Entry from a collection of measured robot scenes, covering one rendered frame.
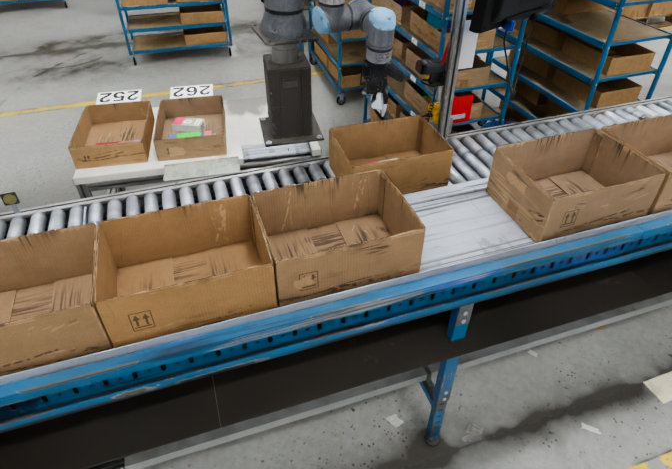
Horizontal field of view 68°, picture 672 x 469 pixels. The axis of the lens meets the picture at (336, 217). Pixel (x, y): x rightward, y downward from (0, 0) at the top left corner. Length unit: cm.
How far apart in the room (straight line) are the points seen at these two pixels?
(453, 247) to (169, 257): 81
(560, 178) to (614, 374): 100
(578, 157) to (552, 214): 45
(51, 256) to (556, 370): 197
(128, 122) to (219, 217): 120
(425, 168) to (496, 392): 100
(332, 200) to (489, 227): 49
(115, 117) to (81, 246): 119
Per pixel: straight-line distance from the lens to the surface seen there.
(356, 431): 210
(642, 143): 211
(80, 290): 148
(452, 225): 157
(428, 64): 213
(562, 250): 154
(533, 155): 178
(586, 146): 191
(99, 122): 258
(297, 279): 123
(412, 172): 184
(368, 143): 206
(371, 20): 180
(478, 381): 230
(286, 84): 212
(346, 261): 124
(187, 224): 142
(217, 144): 214
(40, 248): 147
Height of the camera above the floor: 185
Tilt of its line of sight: 38 degrees down
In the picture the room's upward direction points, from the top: straight up
